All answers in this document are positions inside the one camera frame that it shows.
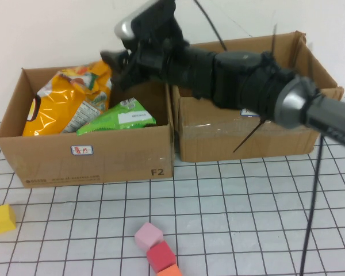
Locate pink foam cube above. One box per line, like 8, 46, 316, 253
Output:
133, 221, 164, 250

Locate red foam cube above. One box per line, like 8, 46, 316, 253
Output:
146, 240, 177, 273

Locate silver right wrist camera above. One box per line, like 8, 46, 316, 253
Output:
114, 0, 185, 44

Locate large orange chips bag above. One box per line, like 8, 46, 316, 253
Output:
22, 59, 114, 137

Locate orange foam cube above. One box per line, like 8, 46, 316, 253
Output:
156, 264, 182, 276

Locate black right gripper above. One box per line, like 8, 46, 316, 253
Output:
99, 36, 173, 92

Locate cardboard box with clear tape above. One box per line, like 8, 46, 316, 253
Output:
170, 30, 345, 163

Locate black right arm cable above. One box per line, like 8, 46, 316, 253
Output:
300, 134, 325, 276

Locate yellow foam cube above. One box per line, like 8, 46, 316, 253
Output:
0, 203, 17, 235

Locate white grid tablecloth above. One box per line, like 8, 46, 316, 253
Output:
0, 97, 345, 276

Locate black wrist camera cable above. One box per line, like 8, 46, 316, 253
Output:
193, 0, 228, 53

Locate cardboard box with F2 print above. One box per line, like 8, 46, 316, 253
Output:
0, 59, 176, 189

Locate black zip tie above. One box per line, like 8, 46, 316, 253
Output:
271, 24, 278, 55
232, 118, 266, 154

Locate green snack bag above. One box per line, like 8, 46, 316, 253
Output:
75, 97, 157, 136

